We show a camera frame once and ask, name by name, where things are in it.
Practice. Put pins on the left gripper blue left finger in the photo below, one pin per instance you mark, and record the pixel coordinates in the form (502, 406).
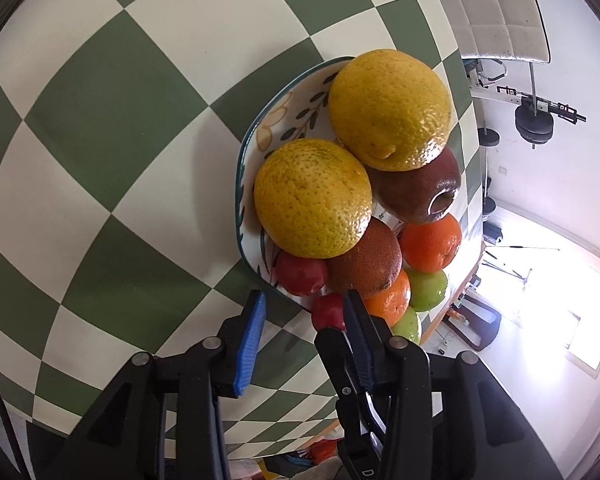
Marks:
(220, 366)

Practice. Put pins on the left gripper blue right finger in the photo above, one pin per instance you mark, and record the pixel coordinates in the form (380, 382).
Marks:
(383, 388)

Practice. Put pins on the green apple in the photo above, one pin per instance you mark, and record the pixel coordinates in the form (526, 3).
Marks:
(409, 326)
(427, 289)

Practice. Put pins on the red cherry tomato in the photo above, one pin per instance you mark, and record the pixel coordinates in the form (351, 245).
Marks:
(300, 276)
(327, 311)

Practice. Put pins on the reddish brown round fruit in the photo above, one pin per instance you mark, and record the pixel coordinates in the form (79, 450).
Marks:
(371, 266)

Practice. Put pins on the small yellow lemon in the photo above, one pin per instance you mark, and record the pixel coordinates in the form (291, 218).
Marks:
(313, 198)

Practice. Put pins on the large yellow lemon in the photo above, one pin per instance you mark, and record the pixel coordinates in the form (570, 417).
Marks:
(391, 110)

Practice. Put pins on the red plastic bag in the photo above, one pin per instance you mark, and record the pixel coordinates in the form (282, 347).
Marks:
(322, 450)

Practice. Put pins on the bright orange mandarin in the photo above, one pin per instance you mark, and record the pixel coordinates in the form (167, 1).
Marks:
(431, 247)

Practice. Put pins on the dark red apple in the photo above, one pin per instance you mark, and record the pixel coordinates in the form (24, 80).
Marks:
(422, 195)

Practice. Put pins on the floral oval ceramic plate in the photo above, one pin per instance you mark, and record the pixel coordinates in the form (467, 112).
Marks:
(299, 111)

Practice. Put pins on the green checkered tablecloth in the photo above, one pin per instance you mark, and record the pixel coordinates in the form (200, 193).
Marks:
(120, 128)

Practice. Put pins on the barbell on rack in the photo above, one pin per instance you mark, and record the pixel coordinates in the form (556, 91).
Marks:
(534, 116)

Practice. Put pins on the white padded chair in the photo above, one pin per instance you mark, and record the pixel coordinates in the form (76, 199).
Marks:
(507, 30)

